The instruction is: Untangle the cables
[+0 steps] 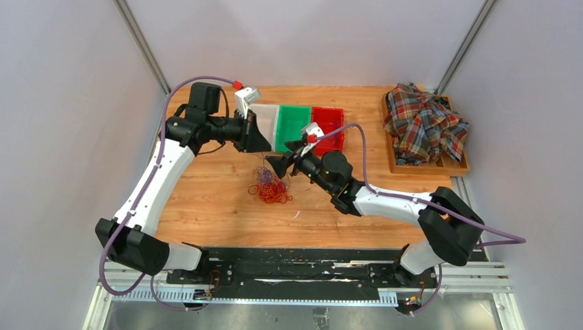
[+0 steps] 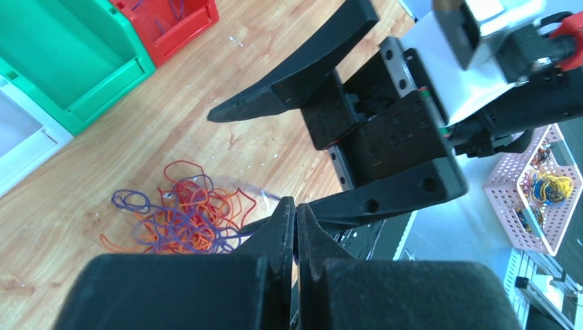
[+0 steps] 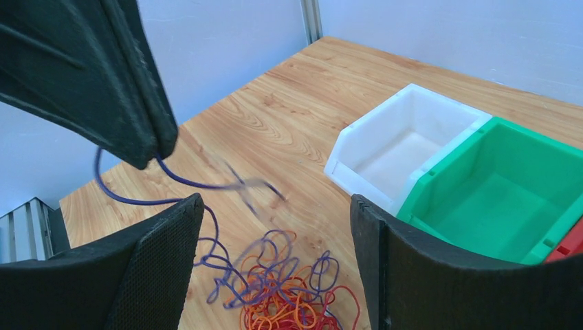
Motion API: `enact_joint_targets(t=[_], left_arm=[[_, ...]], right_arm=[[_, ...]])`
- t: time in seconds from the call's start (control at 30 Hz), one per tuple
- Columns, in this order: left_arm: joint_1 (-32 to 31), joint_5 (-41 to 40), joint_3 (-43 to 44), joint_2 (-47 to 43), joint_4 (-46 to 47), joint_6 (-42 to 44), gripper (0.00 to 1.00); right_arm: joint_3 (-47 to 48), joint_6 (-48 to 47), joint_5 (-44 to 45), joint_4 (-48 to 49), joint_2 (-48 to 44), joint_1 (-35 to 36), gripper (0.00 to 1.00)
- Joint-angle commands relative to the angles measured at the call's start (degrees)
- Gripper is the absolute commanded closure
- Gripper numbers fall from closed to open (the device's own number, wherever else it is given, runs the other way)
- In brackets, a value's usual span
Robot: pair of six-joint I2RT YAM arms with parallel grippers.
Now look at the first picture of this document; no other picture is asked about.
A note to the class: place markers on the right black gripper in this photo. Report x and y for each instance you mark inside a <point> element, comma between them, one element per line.
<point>280,163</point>

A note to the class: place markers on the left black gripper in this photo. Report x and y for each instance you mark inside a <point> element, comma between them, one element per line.
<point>251,135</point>

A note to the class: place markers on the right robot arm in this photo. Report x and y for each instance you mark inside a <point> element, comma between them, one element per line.
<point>450,227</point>

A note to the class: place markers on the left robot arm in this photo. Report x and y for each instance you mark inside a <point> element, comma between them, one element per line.
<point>129,237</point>

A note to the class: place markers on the white plastic bin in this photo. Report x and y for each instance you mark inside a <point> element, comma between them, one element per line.
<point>267,116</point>

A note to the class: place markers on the green plastic bin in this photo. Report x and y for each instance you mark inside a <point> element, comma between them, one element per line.
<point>291,120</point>

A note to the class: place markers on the red plastic bin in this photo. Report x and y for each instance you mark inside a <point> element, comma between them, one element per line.
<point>329,119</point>

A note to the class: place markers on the plaid cloth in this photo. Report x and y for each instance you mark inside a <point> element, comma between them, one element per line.
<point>423,126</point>

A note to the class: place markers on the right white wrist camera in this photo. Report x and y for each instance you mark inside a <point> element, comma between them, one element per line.
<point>312,133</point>

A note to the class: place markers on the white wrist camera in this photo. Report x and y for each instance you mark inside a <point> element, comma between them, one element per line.
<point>244,98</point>
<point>312,133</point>

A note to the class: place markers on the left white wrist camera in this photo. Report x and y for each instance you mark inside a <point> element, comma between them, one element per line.
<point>244,98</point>

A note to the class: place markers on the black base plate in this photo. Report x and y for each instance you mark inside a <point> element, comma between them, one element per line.
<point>268,273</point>

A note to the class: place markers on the aluminium frame rail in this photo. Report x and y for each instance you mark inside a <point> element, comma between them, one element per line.
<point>471,297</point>

